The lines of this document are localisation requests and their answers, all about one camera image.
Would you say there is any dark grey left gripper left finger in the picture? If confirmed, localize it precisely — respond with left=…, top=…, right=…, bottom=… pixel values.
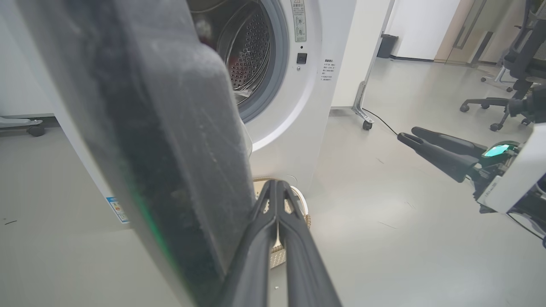
left=215, top=179, right=279, bottom=307

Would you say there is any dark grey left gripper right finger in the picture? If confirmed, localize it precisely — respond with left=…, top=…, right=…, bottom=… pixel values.
left=276, top=180, right=343, bottom=307

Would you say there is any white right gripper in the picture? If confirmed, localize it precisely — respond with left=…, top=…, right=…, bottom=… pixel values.
left=397, top=123, right=546, bottom=214

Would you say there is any black washer door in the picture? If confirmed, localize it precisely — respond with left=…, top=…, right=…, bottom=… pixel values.
left=13, top=0, right=256, bottom=307

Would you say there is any cream plastic laundry basket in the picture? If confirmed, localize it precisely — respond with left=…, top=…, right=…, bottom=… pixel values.
left=253, top=177, right=312, bottom=269

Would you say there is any white front-load washing machine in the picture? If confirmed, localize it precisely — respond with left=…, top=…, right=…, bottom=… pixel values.
left=13, top=0, right=357, bottom=224

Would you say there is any stainless steel washing machine drum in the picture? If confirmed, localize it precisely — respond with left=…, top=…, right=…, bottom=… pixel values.
left=188, top=0, right=273, bottom=105

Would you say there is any black office chair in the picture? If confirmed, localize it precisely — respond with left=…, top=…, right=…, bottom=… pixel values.
left=460, top=0, right=546, bottom=132

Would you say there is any black trash bin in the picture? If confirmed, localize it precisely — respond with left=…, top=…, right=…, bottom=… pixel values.
left=377, top=34, right=399, bottom=59

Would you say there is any white partition board on casters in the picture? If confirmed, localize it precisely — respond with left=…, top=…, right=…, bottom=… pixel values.
left=331, top=0, right=395, bottom=130

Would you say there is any blue energy label sticker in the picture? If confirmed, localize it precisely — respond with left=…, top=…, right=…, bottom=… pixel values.
left=106, top=196, right=129, bottom=224

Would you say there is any grey warning label sticker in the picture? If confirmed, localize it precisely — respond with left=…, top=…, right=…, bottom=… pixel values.
left=290, top=0, right=307, bottom=42

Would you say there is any grey caster wheel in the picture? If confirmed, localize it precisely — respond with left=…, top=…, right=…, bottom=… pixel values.
left=0, top=116, right=46, bottom=137

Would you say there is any black floor cable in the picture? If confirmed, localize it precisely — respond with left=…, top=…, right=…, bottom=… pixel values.
left=363, top=108, right=399, bottom=136

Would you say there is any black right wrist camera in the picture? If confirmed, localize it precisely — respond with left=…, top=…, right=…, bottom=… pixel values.
left=507, top=85, right=546, bottom=125

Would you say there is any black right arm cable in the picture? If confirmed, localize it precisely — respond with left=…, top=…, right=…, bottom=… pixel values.
left=507, top=212, right=546, bottom=240

